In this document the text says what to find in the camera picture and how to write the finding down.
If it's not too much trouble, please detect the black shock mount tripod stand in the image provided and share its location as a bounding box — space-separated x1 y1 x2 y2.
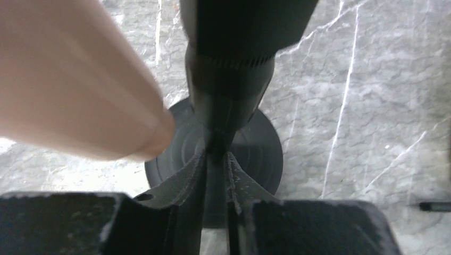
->
419 202 451 213

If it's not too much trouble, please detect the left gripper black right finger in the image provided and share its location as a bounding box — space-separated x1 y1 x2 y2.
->
225 154 402 254

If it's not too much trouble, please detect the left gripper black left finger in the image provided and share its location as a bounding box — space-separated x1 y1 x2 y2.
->
1 153 206 254

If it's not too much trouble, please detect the black round-base mic stand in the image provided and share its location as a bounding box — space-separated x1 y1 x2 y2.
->
144 0 320 230

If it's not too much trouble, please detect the pink microphone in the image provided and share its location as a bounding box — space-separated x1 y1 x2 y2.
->
1 1 174 162

